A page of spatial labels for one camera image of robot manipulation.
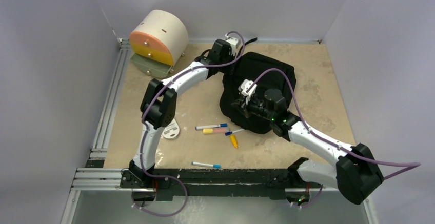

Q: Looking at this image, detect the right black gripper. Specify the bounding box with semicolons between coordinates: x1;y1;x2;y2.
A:
230;93;274;121

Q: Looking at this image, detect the black student backpack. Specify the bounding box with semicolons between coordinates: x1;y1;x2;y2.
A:
219;52;296;134

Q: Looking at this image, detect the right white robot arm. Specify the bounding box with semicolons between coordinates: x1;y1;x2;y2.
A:
231;86;384;205

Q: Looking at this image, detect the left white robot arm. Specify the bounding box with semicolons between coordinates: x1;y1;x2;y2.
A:
126;36;245;188

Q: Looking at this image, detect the upright white marker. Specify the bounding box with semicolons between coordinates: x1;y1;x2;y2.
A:
225;129;245;136

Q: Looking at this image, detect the white marker blue cap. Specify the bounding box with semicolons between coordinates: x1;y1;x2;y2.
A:
195;123;228;130

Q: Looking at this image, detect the cream round drawer cabinet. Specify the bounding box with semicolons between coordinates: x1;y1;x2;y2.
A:
129;10;189;78

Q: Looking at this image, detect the yellow pink highlighter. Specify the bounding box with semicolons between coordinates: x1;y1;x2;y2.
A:
202;127;229;134

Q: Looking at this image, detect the white marker lying lower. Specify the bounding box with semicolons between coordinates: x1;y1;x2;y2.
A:
191;161;221;169

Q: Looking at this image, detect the white oval label card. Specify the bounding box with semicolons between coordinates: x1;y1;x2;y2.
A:
162;119;180;140

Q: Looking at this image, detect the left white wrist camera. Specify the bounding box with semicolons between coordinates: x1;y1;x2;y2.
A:
225;35;242;56

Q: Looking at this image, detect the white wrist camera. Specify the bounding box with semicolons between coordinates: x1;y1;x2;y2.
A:
225;35;242;56
238;79;257;105

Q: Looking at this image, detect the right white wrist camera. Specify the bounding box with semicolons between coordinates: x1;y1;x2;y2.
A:
238;79;257;105

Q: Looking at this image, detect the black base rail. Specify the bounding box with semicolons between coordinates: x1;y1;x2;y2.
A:
120;168;320;204

